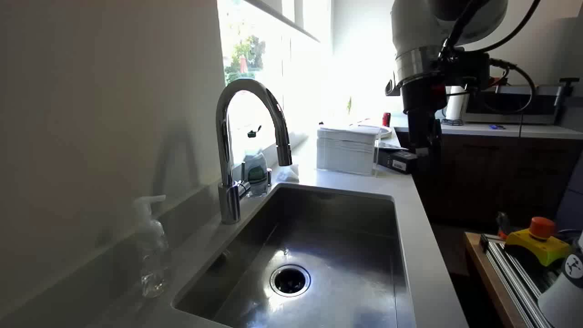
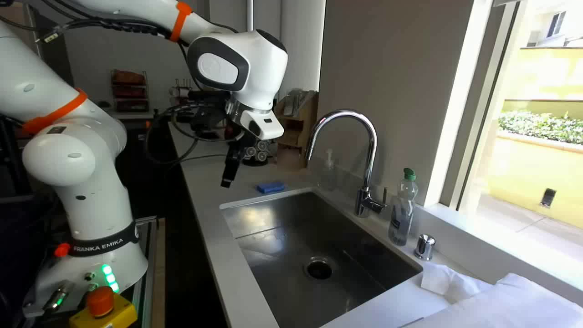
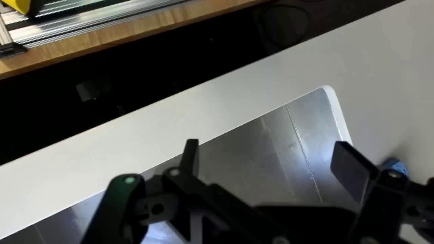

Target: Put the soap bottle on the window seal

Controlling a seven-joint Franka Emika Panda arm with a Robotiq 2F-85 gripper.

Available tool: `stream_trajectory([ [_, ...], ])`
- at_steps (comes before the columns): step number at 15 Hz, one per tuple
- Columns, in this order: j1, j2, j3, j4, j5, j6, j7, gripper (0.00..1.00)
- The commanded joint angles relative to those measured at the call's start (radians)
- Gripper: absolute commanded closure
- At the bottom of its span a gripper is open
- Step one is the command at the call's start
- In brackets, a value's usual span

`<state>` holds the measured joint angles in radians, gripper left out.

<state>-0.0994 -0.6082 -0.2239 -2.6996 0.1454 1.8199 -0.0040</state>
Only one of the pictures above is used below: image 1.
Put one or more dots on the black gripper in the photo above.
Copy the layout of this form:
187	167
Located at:
422	110

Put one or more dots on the clear soap pump bottle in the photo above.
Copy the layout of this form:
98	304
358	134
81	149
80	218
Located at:
152	243

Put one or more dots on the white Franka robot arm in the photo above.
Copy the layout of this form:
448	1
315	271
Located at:
420	30

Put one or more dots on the black box with white label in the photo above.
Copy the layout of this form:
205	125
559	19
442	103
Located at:
395	161

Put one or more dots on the small red container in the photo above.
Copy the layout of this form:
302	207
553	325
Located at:
387	119

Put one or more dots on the white cylindrical cup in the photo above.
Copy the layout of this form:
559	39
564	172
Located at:
457	103

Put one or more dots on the brown wooden cabinet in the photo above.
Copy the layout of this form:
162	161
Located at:
504	176

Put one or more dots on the white folded towel stack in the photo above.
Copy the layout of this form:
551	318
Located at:
347	149

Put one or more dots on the yellow emergency stop button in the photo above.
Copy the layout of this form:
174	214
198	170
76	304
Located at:
539	243

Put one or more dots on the wooden robot cart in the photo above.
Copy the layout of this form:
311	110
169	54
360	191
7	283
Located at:
486	285

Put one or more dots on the stainless steel sink basin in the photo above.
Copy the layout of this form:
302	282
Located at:
316	256

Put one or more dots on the round sink drain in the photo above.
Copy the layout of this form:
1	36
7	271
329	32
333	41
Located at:
291	280

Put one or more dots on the chrome arched kitchen faucet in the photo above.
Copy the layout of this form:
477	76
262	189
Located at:
227	152

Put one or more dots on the aluminium mount rail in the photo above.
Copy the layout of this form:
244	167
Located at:
511	274

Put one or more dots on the white window frame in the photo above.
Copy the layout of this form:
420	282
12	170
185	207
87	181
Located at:
267	37

